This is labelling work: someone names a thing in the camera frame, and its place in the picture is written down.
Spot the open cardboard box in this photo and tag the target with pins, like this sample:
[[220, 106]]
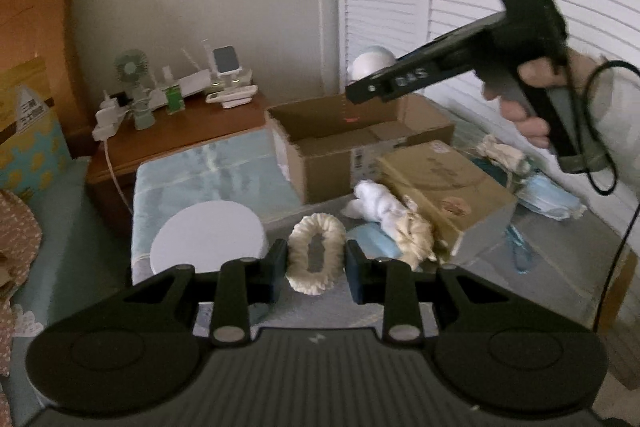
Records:
[[324, 146]]

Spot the white camera clock device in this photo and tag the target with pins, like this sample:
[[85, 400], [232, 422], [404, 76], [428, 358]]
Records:
[[226, 65]]

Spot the gold tissue pack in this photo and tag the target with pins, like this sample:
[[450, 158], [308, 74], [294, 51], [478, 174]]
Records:
[[468, 209]]

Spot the blue ribbon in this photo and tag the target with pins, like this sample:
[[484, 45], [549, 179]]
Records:
[[523, 255]]

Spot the person right hand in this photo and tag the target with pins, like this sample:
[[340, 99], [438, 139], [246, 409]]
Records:
[[541, 97]]

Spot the yellow blue paper bag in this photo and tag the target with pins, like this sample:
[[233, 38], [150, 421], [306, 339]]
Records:
[[33, 147]]

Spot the beige knotted cloth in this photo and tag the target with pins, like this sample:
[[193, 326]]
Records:
[[412, 234]]

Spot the wooden headboard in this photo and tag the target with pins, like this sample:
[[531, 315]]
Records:
[[44, 28]]

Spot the blue plush ball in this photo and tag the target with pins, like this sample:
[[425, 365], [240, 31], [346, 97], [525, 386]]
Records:
[[368, 62]]

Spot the white power strip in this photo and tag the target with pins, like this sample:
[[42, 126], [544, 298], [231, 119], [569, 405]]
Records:
[[112, 112]]

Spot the white remote control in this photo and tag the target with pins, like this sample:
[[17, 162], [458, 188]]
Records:
[[232, 97]]

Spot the wooden nightstand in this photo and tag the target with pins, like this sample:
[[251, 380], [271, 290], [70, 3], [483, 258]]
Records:
[[113, 168]]

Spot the cream drawstring pouch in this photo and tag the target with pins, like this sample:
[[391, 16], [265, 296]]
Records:
[[507, 156]]

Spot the light blue towel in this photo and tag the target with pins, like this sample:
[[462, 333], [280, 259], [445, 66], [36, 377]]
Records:
[[243, 169]]

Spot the clear jar white lid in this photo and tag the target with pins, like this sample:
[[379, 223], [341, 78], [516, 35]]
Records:
[[206, 235]]

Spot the cream scrunchie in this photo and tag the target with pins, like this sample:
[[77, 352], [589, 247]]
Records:
[[316, 254]]

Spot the small green desk fan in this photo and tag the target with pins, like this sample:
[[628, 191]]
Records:
[[132, 70]]

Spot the white knotted cloth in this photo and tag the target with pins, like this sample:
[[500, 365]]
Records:
[[374, 202]]

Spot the green spray bottle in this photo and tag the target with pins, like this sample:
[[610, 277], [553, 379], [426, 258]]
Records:
[[172, 92]]

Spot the white wifi router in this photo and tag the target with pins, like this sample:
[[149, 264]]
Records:
[[192, 84]]

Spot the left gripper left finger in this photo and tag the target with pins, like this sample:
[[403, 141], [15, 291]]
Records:
[[241, 284]]

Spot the grey checked mat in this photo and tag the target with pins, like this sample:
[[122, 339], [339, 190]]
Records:
[[461, 301]]

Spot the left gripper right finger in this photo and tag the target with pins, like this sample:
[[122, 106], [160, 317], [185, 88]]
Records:
[[388, 283]]

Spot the brown patterned garment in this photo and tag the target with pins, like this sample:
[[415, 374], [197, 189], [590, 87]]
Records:
[[20, 237]]

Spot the packaged blue face masks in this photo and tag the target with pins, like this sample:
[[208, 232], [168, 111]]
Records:
[[373, 242]]

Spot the blue face mask stack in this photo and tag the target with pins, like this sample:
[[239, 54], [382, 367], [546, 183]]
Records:
[[541, 195]]

